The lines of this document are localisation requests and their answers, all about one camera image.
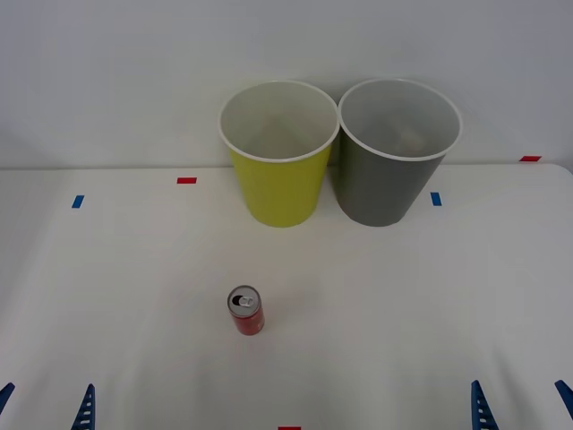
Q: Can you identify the red drink can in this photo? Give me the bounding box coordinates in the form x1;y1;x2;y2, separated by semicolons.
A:
226;284;266;337

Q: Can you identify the grey plastic waste bin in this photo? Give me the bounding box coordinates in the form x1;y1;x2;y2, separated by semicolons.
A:
337;77;463;228

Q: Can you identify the yellow-green plastic waste bin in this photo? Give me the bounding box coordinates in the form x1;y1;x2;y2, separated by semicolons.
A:
218;80;340;228

